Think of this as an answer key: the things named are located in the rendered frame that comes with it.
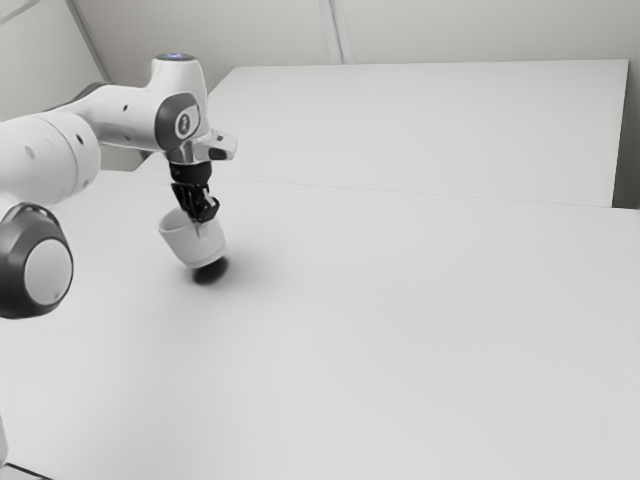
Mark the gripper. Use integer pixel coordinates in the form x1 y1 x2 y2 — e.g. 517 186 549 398
168 160 222 224

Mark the white mug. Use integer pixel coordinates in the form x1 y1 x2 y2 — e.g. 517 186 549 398
157 208 228 270

